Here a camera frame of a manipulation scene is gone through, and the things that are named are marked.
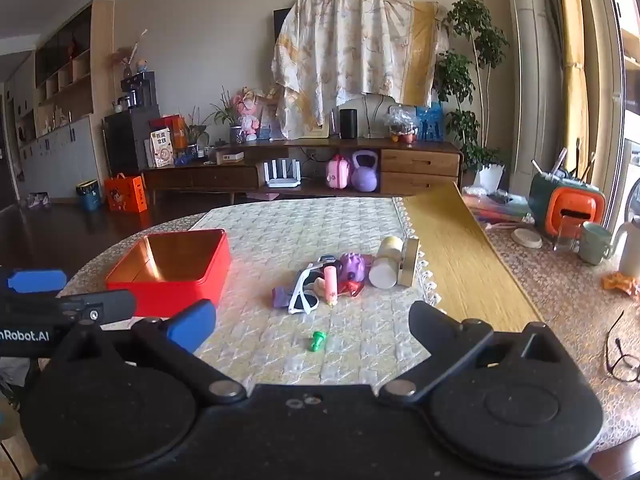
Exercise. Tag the black coffee machine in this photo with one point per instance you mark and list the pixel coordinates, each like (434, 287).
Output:
(142, 87)

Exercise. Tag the pink doll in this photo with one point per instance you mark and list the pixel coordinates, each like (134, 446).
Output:
(248, 110)

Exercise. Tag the red foil wrapper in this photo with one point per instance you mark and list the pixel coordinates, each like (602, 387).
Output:
(352, 287)

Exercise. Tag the stack of plastic folders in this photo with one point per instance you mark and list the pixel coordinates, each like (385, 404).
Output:
(500, 210)

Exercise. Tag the yellow curtain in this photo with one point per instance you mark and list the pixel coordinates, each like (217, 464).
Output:
(575, 85)

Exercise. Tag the floral cloth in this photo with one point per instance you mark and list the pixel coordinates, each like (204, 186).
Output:
(350, 50)

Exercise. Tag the plastic-wrapped fruit pot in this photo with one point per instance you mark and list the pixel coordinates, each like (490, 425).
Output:
(400, 120)

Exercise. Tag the white router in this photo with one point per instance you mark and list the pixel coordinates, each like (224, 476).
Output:
(282, 182)

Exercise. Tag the pair of shoes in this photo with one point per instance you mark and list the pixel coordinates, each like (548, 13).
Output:
(37, 201)

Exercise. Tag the round gold tin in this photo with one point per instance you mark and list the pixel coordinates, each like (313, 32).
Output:
(409, 260)

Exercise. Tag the vase with dried flowers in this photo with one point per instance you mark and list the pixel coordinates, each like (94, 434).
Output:
(127, 67)

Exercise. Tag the black speaker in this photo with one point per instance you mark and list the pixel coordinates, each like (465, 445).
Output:
(349, 122)

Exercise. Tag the orange box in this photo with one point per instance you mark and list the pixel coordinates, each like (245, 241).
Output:
(181, 132)

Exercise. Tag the wooden tv cabinet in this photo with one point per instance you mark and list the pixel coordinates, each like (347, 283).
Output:
(420, 162)

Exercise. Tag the pink toy suitcase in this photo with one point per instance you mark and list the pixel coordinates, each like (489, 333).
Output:
(337, 172)

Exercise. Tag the white sunglasses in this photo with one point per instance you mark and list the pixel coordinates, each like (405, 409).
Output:
(306, 304)

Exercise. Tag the small green plastic piece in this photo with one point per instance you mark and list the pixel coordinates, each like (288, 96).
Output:
(318, 342)

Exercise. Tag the small potted plant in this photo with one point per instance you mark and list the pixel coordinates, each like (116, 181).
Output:
(235, 135)
(192, 149)

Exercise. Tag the black cabinet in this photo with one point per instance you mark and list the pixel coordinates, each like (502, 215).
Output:
(125, 140)

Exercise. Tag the white round lid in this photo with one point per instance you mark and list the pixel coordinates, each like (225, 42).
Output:
(526, 237)

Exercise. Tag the small white box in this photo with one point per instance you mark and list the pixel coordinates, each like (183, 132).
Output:
(230, 157)

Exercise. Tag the teal bin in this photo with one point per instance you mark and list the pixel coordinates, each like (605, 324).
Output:
(90, 197)

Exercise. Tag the white kettle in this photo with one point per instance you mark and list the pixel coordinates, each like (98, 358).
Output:
(630, 255)

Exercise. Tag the white standing air conditioner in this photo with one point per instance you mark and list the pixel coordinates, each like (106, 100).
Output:
(530, 85)

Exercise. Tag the blue dumbbell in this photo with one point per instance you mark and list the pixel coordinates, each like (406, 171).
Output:
(183, 160)

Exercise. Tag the red tin box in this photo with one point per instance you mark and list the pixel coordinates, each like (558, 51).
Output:
(200, 280)

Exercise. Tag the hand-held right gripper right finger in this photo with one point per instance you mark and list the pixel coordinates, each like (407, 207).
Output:
(425, 320)

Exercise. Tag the white and orange snack bag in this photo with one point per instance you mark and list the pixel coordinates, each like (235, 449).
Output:
(162, 152)

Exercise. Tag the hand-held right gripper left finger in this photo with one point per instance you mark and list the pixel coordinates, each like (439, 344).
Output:
(192, 325)

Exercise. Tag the black television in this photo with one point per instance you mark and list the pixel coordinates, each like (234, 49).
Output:
(281, 25)

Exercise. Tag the clear glass cup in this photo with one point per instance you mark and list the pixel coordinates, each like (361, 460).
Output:
(566, 240)

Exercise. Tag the beige garlic-shaped toy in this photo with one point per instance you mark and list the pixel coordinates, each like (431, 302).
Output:
(316, 288)

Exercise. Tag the black and blue toy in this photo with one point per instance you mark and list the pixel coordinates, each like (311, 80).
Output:
(329, 260)

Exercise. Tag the green and orange container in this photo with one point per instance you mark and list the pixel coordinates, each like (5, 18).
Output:
(570, 205)

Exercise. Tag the blue picture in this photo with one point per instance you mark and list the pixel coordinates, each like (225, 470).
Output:
(430, 122)

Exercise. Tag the black eyeglasses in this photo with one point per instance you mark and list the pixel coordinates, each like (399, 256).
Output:
(617, 343)

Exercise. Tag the pink power strip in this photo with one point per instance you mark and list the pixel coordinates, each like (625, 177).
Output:
(263, 196)

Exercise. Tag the green mug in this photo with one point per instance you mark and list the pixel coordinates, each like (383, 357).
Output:
(595, 245)

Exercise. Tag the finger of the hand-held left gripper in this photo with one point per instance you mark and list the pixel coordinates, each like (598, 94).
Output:
(110, 305)
(37, 281)

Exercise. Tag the pastel picture card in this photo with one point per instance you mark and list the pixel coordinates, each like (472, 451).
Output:
(270, 125)

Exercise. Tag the pink tube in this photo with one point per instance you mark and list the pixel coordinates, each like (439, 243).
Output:
(330, 282)

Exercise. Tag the purple plastic toy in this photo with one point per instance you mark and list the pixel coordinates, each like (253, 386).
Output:
(352, 265)

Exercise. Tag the dark wooden door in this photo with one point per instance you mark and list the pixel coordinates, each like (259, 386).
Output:
(7, 180)

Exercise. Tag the wooden board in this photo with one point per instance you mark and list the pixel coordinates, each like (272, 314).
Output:
(465, 260)

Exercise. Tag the wall cabinet with shelves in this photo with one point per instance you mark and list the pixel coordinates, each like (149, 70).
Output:
(50, 155)

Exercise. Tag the orange wrapper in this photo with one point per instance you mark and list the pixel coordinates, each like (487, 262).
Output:
(617, 282)

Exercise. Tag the purple kettlebell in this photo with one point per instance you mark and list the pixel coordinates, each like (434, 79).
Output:
(365, 180)

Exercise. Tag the orange gift bag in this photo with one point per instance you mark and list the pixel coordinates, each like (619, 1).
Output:
(125, 195)

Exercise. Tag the white bottle with yellow label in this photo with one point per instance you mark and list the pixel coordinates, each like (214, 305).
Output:
(385, 270)

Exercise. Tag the potted green tree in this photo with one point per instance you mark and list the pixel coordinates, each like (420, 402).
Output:
(472, 15)

